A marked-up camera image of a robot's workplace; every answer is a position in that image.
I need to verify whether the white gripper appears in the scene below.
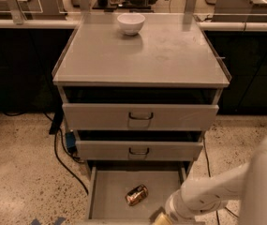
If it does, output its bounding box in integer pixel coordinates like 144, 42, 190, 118
152, 189, 195, 225

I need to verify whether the orange soda can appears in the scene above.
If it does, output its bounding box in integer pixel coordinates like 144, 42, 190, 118
125, 184, 149, 206

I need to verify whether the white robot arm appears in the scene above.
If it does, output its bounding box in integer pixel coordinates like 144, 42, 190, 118
153, 136, 267, 225

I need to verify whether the bottom grey drawer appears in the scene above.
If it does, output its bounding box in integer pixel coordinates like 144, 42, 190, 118
85, 161, 186, 225

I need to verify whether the grey drawer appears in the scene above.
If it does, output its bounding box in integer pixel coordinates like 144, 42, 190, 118
85, 161, 186, 225
76, 130, 203, 161
62, 86, 218, 131

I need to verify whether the middle grey drawer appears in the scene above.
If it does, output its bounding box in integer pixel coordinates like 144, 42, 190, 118
76, 130, 203, 161

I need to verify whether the grey drawer cabinet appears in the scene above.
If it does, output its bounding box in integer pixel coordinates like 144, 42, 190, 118
52, 12, 232, 225

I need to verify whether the top grey drawer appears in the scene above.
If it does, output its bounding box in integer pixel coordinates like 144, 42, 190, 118
62, 86, 218, 131

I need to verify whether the blue power adapter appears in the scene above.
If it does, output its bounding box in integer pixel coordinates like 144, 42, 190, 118
65, 132, 76, 153

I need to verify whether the white ceramic bowl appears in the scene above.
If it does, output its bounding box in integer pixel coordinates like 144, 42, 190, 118
117, 13, 145, 36

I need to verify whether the black cable left floor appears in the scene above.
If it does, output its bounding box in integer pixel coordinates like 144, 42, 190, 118
42, 112, 90, 195

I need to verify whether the black cable floor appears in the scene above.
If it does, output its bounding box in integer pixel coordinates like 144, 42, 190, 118
201, 135, 240, 225
42, 112, 90, 195

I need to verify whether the black cable right floor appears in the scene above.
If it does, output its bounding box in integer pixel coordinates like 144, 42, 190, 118
201, 135, 240, 225

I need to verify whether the white horizontal rail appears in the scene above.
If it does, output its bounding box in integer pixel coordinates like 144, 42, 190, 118
0, 20, 267, 32

